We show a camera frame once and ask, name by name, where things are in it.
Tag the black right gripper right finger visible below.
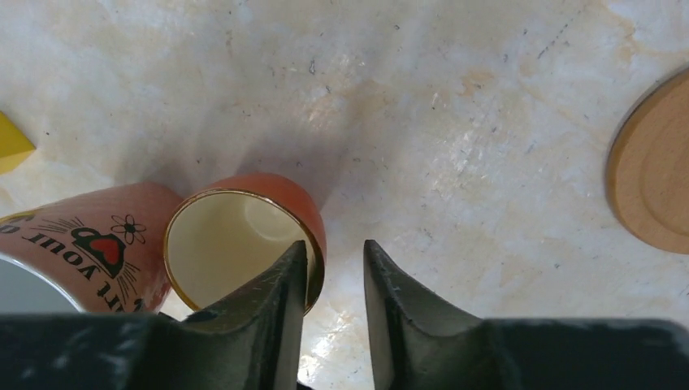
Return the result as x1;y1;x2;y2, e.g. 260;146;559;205
363;240;688;389

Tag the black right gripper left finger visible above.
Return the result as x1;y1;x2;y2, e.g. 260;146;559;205
1;240;307;389

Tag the brown cup with red handle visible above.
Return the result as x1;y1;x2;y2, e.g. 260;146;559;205
163;172;327;311

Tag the smooth brown round coaster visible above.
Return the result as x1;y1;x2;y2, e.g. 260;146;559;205
605;69;688;254

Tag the yellow cube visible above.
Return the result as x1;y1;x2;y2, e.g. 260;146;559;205
1;113;36;174

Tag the grey-white cup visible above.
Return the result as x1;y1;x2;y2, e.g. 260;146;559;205
1;182;182;314

